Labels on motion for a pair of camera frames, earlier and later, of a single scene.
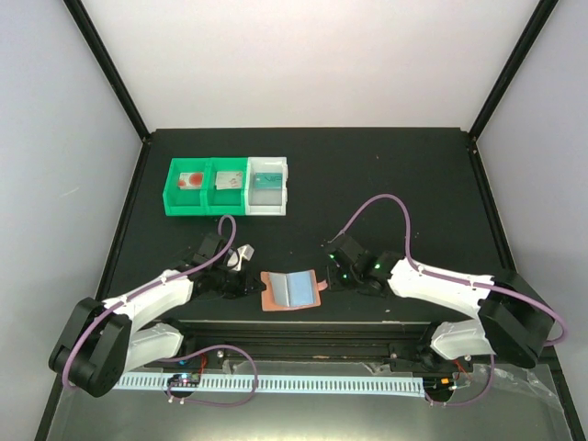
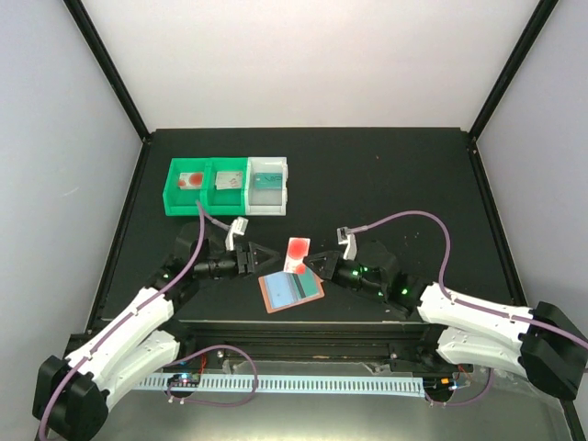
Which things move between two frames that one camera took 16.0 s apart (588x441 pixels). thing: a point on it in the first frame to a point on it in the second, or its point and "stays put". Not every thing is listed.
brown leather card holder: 290,290 stays put
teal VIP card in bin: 268,180 stays put
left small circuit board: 185,380 stays put
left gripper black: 244,287 to 246,263
